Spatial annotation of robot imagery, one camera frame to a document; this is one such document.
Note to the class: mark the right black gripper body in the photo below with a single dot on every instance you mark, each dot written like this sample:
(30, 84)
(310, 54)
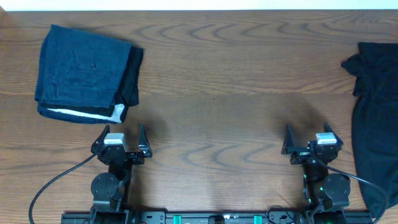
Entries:
(301, 158)

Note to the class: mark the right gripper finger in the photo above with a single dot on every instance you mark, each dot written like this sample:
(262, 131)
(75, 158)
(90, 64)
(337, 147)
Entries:
(327, 129)
(288, 145)

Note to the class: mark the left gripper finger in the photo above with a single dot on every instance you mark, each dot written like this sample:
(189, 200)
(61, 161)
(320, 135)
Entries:
(101, 137)
(144, 145)

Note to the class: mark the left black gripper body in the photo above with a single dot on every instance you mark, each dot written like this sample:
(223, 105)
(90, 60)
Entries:
(137, 161)

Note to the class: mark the black t-shirt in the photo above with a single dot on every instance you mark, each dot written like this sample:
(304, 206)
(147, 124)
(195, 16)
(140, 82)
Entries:
(374, 121)

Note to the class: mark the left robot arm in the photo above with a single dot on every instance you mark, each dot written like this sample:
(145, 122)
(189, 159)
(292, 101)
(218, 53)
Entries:
(110, 189)

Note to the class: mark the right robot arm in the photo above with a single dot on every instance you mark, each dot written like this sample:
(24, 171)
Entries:
(327, 194)

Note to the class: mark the folded black garment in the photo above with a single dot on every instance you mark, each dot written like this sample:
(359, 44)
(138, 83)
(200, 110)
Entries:
(128, 93)

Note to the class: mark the folded dark blue jeans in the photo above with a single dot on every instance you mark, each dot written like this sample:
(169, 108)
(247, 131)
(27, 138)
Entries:
(79, 76)

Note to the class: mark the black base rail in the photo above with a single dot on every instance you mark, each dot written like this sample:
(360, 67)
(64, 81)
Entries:
(273, 216)

